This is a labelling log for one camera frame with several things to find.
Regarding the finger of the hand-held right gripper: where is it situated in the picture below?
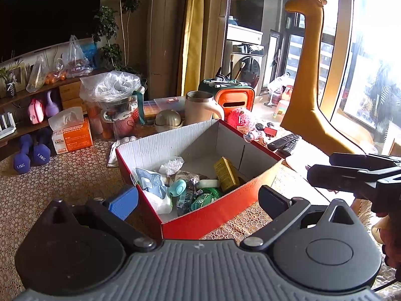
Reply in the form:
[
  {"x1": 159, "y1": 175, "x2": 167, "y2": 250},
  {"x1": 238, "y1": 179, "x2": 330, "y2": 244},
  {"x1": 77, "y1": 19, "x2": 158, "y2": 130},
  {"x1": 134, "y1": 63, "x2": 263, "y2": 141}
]
[
  {"x1": 307, "y1": 165, "x2": 381, "y2": 199},
  {"x1": 329, "y1": 153, "x2": 401, "y2": 167}
]

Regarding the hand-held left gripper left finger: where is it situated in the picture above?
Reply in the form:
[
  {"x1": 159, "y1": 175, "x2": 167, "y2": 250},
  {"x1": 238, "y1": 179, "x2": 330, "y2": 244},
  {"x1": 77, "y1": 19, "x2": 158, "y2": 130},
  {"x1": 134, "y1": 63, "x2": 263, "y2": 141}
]
[{"x1": 45, "y1": 186, "x2": 157, "y2": 253}]

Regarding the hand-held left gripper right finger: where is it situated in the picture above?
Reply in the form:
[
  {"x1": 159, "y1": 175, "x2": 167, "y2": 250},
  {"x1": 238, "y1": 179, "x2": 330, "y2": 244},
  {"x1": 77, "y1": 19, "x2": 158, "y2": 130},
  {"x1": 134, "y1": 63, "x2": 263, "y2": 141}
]
[{"x1": 240, "y1": 185, "x2": 361, "y2": 252}]

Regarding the yellow box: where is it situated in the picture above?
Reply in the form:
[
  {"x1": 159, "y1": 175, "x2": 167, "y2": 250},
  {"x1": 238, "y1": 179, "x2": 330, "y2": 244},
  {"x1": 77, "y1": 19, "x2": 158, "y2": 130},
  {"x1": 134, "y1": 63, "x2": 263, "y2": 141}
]
[{"x1": 214, "y1": 157, "x2": 242, "y2": 194}]

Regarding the teal round case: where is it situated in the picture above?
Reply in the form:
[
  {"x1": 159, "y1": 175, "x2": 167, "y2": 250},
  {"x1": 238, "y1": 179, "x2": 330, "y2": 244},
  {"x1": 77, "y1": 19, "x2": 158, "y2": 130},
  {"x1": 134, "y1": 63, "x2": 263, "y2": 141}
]
[{"x1": 168, "y1": 179, "x2": 188, "y2": 197}]

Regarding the clear bead bag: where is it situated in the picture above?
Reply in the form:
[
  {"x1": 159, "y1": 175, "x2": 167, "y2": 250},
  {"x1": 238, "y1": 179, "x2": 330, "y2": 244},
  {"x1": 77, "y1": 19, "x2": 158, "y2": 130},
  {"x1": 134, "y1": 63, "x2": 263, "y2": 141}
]
[{"x1": 158, "y1": 156, "x2": 185, "y2": 177}]

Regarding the dark snack packet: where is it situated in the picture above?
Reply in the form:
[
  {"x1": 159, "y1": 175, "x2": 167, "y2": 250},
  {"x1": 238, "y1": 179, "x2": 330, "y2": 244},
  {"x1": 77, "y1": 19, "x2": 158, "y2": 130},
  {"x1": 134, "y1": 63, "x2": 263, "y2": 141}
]
[{"x1": 176, "y1": 184, "x2": 197, "y2": 217}]

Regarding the colourful toy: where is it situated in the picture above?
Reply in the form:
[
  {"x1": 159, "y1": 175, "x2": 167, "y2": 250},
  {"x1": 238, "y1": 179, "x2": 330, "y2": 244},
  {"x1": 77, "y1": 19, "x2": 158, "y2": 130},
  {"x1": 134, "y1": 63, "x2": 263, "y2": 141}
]
[{"x1": 190, "y1": 187, "x2": 224, "y2": 211}]

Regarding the red cardboard box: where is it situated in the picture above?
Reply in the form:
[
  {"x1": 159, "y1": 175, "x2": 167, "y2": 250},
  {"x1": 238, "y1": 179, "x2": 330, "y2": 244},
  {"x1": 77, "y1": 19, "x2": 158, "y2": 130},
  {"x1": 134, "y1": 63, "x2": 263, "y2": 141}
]
[{"x1": 115, "y1": 119, "x2": 284, "y2": 240}]

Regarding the silver foil bag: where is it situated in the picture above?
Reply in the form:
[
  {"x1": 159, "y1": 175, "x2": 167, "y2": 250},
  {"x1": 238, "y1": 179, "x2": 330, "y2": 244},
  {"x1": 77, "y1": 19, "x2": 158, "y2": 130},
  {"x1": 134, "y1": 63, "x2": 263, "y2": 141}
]
[{"x1": 183, "y1": 176, "x2": 201, "y2": 192}]

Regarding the person's right hand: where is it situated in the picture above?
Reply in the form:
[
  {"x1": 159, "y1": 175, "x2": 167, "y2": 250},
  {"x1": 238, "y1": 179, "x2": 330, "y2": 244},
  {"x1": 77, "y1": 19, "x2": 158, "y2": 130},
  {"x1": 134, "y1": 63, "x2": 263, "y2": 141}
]
[{"x1": 372, "y1": 216, "x2": 401, "y2": 276}]

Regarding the white crumpled wrapper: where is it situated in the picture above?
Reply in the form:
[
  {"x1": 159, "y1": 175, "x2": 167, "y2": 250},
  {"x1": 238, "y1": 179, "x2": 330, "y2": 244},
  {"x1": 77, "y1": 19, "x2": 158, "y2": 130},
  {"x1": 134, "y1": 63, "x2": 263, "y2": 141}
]
[{"x1": 107, "y1": 136, "x2": 138, "y2": 168}]

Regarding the black remote control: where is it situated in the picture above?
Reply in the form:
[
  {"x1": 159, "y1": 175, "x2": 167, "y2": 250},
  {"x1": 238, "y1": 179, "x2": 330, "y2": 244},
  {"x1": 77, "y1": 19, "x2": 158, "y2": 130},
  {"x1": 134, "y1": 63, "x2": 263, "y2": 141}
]
[
  {"x1": 267, "y1": 134, "x2": 298, "y2": 151},
  {"x1": 277, "y1": 136, "x2": 302, "y2": 158}
]

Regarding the key bunch with charms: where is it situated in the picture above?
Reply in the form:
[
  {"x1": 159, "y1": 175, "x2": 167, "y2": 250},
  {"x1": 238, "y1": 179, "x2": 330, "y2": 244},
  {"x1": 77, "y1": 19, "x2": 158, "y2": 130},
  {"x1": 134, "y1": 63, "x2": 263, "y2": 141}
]
[{"x1": 244, "y1": 122, "x2": 277, "y2": 143}]

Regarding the orange tissue box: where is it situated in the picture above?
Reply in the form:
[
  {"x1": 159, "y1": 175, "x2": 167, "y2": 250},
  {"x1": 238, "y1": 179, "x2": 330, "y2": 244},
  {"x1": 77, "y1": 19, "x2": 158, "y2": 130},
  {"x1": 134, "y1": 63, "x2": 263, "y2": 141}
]
[{"x1": 48, "y1": 107, "x2": 93, "y2": 155}]

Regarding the translucent plastic bottle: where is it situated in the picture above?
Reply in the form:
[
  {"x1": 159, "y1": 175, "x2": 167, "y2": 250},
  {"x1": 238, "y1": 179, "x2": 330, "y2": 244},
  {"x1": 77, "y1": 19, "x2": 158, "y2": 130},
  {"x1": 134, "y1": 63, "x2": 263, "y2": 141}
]
[{"x1": 88, "y1": 103, "x2": 105, "y2": 136}]

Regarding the pastel cup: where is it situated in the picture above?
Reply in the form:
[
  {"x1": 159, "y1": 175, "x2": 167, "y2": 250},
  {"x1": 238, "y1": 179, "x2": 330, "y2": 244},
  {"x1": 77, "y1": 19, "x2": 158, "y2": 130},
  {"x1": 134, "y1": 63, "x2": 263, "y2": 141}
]
[{"x1": 272, "y1": 100, "x2": 290, "y2": 119}]

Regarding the cream round container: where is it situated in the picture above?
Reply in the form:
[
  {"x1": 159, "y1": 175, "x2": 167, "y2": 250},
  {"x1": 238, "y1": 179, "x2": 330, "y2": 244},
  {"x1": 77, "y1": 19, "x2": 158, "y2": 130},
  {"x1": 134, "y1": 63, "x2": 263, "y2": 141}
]
[{"x1": 154, "y1": 109, "x2": 184, "y2": 133}]

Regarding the blue dumbbell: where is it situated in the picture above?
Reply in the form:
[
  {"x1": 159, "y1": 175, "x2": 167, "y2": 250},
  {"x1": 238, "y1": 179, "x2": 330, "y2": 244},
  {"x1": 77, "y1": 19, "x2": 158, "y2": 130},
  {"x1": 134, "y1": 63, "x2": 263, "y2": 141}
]
[
  {"x1": 31, "y1": 128, "x2": 52, "y2": 166},
  {"x1": 13, "y1": 134, "x2": 33, "y2": 174}
]

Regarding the metal pot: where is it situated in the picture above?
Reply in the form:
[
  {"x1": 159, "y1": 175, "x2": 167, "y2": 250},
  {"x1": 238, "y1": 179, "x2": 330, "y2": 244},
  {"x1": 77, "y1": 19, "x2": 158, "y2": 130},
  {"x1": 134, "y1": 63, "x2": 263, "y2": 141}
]
[{"x1": 100, "y1": 99, "x2": 138, "y2": 116}]

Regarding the green ribbon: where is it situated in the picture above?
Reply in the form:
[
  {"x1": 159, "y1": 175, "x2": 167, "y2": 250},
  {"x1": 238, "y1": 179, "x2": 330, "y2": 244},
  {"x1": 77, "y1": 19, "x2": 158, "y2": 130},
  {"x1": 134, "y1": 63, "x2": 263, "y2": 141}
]
[{"x1": 132, "y1": 89, "x2": 147, "y2": 126}]

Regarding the yellow giraffe toy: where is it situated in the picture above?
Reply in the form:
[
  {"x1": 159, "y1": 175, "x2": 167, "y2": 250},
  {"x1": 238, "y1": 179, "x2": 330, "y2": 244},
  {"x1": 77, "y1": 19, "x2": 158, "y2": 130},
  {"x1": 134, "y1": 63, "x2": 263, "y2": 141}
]
[{"x1": 280, "y1": 0, "x2": 376, "y2": 157}]

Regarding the clear plastic storage box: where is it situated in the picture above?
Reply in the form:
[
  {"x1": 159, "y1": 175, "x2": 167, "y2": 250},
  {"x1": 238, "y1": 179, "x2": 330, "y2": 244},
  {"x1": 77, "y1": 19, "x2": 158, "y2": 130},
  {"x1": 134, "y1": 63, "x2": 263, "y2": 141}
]
[{"x1": 142, "y1": 96, "x2": 186, "y2": 121}]

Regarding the orange white case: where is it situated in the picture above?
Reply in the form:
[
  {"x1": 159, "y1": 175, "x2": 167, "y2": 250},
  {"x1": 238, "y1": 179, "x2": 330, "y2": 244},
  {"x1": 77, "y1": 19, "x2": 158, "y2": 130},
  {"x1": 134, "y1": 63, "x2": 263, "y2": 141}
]
[{"x1": 215, "y1": 86, "x2": 256, "y2": 113}]

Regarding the large clear plastic bag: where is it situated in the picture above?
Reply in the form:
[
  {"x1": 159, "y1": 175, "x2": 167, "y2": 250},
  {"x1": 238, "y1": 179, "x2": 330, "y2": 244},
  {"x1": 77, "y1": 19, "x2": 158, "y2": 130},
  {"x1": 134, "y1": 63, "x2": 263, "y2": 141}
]
[{"x1": 79, "y1": 70, "x2": 141, "y2": 103}]

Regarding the purple kettlebell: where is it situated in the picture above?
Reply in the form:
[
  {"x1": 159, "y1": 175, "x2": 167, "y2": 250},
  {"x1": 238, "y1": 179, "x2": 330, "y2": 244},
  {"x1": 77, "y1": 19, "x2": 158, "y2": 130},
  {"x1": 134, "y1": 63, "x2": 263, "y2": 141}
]
[{"x1": 45, "y1": 90, "x2": 60, "y2": 118}]

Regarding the beige mug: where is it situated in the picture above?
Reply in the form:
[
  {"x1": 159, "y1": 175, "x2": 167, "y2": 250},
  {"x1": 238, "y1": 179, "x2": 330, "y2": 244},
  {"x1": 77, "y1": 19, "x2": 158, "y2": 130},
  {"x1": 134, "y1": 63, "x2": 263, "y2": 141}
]
[{"x1": 184, "y1": 90, "x2": 225, "y2": 126}]

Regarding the wooden TV cabinet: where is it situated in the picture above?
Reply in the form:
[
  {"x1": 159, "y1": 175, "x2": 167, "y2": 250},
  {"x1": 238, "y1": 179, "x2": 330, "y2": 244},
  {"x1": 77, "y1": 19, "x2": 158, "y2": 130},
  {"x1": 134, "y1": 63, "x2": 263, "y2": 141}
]
[{"x1": 0, "y1": 68, "x2": 110, "y2": 151}]

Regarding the pink small suitcase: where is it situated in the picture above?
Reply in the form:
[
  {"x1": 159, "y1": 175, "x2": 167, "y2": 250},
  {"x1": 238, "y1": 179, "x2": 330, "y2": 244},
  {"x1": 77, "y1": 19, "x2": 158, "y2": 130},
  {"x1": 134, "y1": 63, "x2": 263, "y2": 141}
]
[{"x1": 28, "y1": 99, "x2": 45, "y2": 125}]

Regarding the green pen holder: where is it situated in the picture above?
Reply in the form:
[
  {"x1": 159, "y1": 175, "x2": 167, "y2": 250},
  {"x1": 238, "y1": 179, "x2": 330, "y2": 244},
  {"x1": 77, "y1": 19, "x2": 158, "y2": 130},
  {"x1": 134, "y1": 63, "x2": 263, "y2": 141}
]
[{"x1": 198, "y1": 53, "x2": 251, "y2": 94}]

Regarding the washing machine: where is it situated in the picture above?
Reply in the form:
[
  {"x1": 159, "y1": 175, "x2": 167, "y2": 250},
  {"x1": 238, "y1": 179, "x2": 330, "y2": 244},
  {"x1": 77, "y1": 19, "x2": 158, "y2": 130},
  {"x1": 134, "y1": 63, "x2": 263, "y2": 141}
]
[{"x1": 225, "y1": 39, "x2": 265, "y2": 98}]

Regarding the white router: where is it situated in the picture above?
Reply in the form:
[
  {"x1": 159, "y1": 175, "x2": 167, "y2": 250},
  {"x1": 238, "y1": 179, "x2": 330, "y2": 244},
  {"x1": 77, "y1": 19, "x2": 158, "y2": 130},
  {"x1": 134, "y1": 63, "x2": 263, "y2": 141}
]
[{"x1": 0, "y1": 113, "x2": 16, "y2": 139}]

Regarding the bag of oranges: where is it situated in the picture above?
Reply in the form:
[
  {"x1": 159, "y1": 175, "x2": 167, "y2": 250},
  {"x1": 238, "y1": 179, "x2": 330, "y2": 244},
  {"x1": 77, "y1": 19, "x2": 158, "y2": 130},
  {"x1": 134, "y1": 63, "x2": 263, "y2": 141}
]
[{"x1": 45, "y1": 70, "x2": 68, "y2": 85}]

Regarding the plastic bag with red box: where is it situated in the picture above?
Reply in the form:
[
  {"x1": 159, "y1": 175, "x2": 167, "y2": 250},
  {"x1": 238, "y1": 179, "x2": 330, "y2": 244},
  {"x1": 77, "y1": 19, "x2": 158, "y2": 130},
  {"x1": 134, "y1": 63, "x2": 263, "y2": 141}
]
[{"x1": 61, "y1": 34, "x2": 94, "y2": 79}]

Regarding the potted plant in dark vase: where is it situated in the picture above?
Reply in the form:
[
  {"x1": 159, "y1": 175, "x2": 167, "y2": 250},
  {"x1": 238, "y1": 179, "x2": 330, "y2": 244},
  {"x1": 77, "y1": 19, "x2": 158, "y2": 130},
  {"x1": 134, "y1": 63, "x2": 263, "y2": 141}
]
[{"x1": 0, "y1": 59, "x2": 24, "y2": 98}]

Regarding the white appliance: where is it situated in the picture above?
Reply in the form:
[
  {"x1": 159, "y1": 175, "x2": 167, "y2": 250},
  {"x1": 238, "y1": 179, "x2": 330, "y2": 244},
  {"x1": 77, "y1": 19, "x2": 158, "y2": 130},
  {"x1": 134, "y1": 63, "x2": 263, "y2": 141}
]
[{"x1": 226, "y1": 24, "x2": 264, "y2": 44}]

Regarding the yellow curtain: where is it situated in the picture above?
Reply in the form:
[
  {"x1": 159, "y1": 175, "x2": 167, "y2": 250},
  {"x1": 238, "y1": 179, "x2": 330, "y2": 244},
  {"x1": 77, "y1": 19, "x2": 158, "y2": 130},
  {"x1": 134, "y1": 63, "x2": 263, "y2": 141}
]
[{"x1": 176, "y1": 0, "x2": 206, "y2": 98}]

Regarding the beige standing air conditioner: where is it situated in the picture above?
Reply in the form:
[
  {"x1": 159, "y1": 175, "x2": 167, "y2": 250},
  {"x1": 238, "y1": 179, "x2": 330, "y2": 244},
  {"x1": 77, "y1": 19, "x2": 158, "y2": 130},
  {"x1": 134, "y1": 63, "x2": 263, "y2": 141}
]
[{"x1": 146, "y1": 0, "x2": 188, "y2": 95}]

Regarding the black television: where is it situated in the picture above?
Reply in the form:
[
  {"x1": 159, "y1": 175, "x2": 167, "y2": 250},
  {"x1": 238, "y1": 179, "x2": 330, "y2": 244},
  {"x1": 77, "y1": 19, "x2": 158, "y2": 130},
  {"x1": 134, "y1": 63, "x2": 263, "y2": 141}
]
[{"x1": 0, "y1": 0, "x2": 104, "y2": 60}]

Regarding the wooden photo frame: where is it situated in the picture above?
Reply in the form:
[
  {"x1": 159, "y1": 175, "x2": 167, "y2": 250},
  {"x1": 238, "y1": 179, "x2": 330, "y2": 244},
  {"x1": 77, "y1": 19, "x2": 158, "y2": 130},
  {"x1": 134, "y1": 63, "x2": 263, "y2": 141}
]
[{"x1": 0, "y1": 63, "x2": 27, "y2": 98}]

